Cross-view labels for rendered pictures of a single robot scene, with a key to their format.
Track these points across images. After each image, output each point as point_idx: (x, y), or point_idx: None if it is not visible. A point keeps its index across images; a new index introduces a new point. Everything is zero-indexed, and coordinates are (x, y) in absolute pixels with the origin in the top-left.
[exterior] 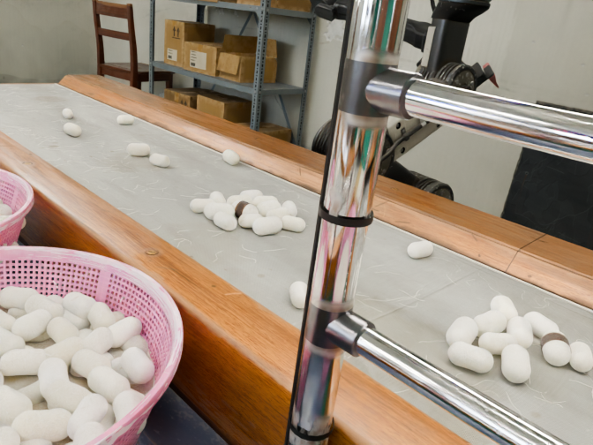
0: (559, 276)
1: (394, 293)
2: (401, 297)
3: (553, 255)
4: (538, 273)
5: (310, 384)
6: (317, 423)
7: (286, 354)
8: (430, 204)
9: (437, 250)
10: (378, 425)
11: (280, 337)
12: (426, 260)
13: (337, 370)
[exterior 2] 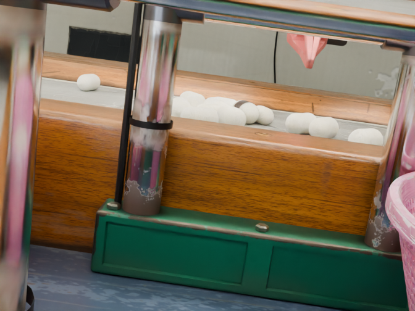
0: (208, 87)
1: (96, 105)
2: (104, 106)
3: (196, 76)
4: (192, 88)
5: (160, 66)
6: (166, 110)
7: (72, 108)
8: (68, 57)
9: (98, 87)
10: (194, 126)
11: (52, 103)
12: (97, 92)
13: (178, 50)
